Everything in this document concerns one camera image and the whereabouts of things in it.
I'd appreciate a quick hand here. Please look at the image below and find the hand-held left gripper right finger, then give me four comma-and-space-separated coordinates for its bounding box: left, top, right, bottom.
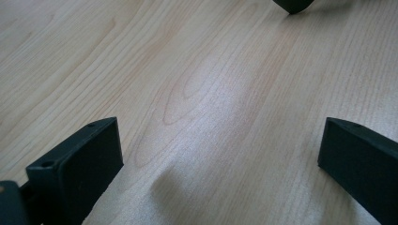
317, 116, 398, 225

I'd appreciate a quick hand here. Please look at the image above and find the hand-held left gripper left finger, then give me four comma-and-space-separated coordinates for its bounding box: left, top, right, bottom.
25, 116, 124, 225

